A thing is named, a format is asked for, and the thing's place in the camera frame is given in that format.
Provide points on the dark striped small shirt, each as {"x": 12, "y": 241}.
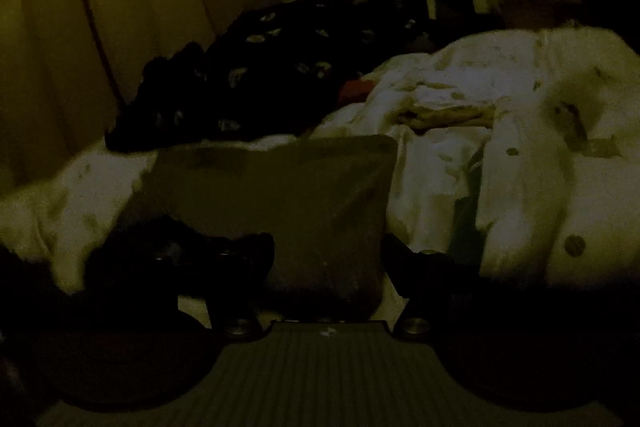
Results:
{"x": 296, "y": 231}

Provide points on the small red item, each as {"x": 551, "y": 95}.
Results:
{"x": 356, "y": 89}

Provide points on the floral white bed duvet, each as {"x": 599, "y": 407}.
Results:
{"x": 560, "y": 168}

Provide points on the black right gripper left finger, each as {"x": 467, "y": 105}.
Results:
{"x": 151, "y": 322}

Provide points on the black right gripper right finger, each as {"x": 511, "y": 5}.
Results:
{"x": 526, "y": 347}

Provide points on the folded light cloth stack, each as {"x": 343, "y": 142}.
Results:
{"x": 437, "y": 105}

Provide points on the padded beige headboard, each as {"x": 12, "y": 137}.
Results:
{"x": 68, "y": 66}

